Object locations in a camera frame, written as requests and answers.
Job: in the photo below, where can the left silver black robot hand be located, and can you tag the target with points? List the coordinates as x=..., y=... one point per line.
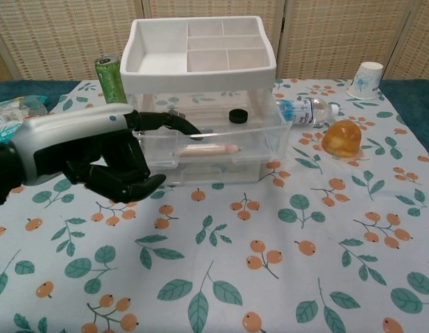
x=72, y=138

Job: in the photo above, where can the black bottle cap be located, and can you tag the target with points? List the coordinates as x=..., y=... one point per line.
x=238, y=116

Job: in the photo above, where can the white drawer organizer box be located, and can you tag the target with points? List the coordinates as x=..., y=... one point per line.
x=155, y=74

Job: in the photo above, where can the teal snack bag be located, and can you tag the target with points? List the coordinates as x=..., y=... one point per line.
x=6, y=121

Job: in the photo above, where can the green drink can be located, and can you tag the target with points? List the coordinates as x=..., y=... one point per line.
x=112, y=83

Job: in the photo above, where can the black binder clip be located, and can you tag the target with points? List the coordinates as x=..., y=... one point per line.
x=178, y=113

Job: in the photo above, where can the floral leaf tablecloth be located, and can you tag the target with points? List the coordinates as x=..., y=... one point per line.
x=270, y=243

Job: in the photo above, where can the clear water bottle blue label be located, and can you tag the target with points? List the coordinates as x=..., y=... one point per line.
x=304, y=112

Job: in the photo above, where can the orange jelly cup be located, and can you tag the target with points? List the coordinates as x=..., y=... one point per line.
x=341, y=142

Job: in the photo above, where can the white paper cup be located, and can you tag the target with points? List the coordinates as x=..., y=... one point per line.
x=365, y=81

